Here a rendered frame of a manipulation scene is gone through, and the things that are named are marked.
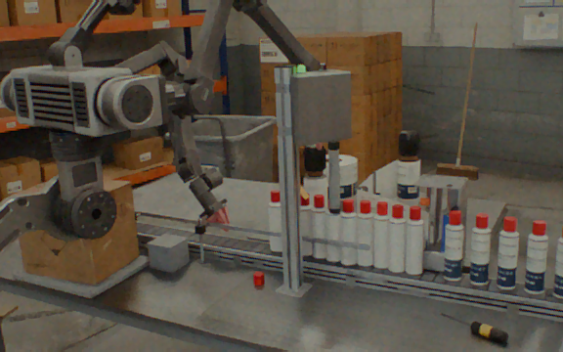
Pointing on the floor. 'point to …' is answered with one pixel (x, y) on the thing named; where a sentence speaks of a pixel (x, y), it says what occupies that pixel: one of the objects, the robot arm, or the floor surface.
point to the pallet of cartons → (321, 42)
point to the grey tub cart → (233, 145)
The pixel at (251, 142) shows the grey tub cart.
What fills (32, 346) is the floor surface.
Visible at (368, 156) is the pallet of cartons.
